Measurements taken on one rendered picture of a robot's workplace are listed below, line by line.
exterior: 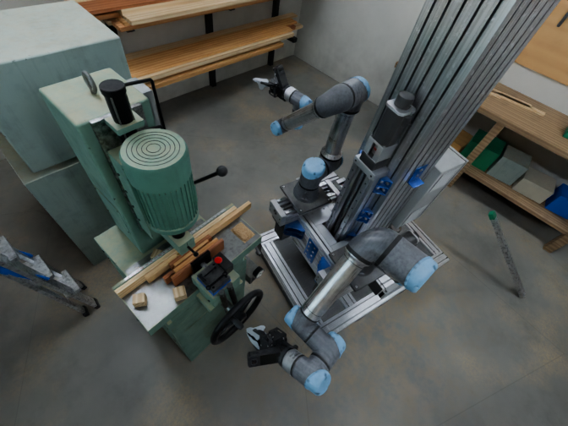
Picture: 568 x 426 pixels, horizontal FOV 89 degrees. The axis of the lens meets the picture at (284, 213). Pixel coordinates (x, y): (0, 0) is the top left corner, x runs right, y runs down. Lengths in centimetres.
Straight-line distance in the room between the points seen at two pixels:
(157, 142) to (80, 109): 24
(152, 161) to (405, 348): 206
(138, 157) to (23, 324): 184
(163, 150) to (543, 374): 284
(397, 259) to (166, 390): 162
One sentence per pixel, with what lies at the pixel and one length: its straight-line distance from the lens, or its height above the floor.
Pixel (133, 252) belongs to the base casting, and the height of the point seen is 80.
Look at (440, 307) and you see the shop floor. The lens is 268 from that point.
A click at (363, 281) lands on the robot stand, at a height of 82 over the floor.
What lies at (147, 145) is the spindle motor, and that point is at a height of 150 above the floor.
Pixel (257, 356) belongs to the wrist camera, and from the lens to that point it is 109.
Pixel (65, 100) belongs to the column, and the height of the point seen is 152.
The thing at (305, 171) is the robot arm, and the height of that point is 103.
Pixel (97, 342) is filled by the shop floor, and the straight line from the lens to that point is 230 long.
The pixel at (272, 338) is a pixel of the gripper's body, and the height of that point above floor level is 99.
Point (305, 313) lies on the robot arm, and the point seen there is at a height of 111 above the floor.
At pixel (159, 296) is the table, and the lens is 129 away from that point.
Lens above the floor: 207
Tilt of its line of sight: 53 degrees down
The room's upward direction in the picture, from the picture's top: 13 degrees clockwise
